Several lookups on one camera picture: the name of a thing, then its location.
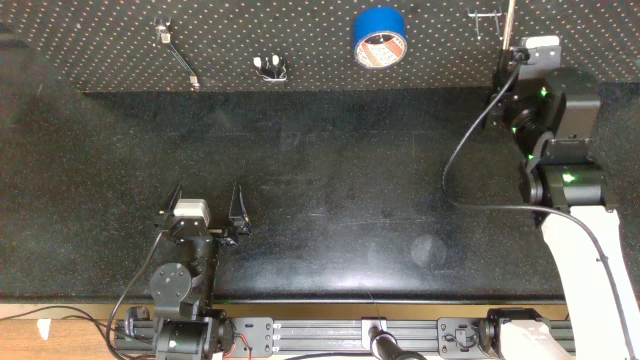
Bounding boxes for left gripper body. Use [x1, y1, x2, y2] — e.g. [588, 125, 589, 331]
[155, 213, 252, 248]

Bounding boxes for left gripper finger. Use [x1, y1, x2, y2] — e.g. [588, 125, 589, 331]
[228, 180, 253, 236]
[159, 182, 184, 216]

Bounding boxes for wrench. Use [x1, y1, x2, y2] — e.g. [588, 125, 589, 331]
[155, 24, 202, 91]

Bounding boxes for black and white pliers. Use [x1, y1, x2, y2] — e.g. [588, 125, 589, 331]
[252, 53, 289, 81]

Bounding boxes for roll of blue tape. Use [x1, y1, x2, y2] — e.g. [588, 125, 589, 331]
[352, 6, 409, 70]

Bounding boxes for hammer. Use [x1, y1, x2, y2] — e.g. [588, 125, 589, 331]
[501, 0, 518, 51]

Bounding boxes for black pegboard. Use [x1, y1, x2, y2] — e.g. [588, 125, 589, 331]
[0, 0, 640, 94]

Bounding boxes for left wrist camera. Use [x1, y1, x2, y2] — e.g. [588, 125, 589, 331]
[172, 198, 212, 226]

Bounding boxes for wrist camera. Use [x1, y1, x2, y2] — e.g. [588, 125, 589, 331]
[172, 198, 212, 226]
[519, 34, 562, 51]

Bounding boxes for mounting rail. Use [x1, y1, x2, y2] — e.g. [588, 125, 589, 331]
[113, 304, 576, 360]

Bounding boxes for thin black cable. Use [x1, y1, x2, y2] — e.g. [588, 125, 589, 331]
[0, 303, 117, 360]

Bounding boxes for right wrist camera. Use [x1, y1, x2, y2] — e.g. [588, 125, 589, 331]
[519, 34, 562, 51]

